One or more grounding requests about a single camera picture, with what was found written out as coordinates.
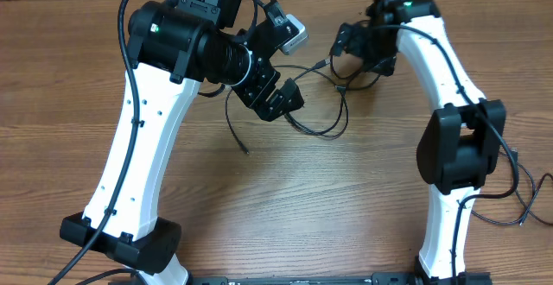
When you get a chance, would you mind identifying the black cable bundle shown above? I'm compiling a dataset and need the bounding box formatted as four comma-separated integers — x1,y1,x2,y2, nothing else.
271,58,397,141

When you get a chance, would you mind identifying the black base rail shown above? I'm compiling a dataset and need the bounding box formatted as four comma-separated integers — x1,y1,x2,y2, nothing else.
107,256,493,285

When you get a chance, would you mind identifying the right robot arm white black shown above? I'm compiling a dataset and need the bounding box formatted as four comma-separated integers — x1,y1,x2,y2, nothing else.
329,0,506,284

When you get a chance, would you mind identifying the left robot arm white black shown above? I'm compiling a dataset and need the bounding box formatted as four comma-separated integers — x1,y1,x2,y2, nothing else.
60,0,308,284

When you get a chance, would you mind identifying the long braided black cable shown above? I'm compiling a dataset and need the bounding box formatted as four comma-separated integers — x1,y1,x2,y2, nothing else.
468,170,553,227

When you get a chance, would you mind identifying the thin black usb cable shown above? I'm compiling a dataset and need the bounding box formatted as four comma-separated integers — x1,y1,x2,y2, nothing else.
224,88,251,155

